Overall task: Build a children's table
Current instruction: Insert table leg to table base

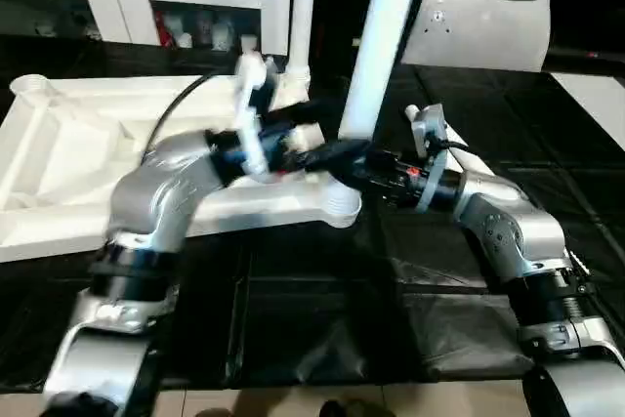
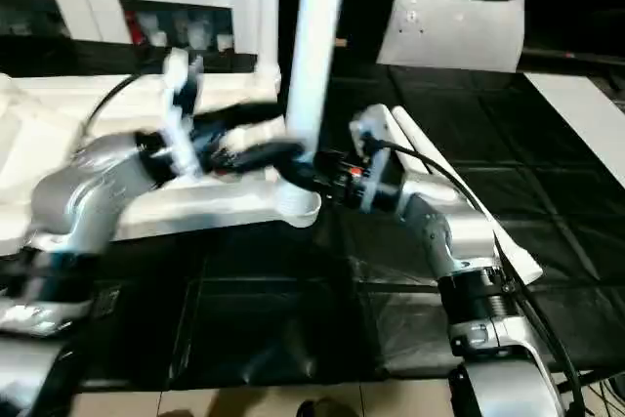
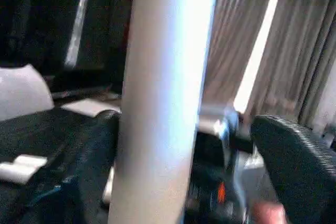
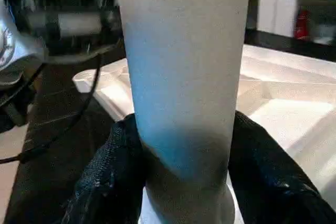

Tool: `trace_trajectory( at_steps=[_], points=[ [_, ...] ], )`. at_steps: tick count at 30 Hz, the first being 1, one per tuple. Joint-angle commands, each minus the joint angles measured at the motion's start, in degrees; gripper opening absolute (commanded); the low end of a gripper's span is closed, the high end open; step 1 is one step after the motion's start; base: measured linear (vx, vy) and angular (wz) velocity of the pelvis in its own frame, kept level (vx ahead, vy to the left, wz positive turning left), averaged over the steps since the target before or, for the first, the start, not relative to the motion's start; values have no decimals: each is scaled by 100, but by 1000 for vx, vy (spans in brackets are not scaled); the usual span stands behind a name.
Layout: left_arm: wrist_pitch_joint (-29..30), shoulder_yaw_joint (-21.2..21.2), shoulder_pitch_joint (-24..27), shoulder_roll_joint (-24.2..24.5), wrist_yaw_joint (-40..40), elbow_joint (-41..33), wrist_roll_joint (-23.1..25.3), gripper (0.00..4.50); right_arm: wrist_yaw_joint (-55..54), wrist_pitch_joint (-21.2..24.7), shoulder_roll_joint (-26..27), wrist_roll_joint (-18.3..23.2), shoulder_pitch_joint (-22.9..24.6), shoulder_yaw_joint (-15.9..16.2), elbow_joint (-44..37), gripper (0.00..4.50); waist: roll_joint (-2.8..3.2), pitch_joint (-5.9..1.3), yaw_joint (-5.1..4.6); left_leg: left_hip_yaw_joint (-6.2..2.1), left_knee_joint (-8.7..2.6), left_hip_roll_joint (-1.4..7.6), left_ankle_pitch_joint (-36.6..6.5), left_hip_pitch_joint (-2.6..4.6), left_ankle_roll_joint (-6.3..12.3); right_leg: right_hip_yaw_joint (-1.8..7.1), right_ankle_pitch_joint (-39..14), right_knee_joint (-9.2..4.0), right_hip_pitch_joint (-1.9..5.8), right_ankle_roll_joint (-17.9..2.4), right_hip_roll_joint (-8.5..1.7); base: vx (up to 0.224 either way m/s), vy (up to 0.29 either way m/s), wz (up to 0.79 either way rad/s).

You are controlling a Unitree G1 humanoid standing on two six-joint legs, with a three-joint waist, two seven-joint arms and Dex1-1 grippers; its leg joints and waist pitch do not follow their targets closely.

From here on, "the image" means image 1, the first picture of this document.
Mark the white plastic table leg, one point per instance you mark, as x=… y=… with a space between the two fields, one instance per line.
x=412 y=112
x=386 y=36
x=467 y=158
x=303 y=7

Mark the white plastic table top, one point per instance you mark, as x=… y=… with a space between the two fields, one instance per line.
x=59 y=144

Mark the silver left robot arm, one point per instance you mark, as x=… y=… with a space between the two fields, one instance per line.
x=156 y=192

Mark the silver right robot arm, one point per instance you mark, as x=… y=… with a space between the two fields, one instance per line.
x=518 y=231

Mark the small white jar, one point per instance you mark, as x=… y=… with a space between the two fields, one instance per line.
x=248 y=43

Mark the black work mat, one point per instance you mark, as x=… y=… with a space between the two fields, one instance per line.
x=312 y=319

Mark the white plastic bag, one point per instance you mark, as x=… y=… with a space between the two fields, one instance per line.
x=479 y=31

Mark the flat white board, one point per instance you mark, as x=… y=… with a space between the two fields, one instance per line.
x=598 y=104

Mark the grey right robot foot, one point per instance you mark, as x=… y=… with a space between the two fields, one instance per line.
x=359 y=409

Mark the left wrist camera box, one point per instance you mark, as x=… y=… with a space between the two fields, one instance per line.
x=254 y=104

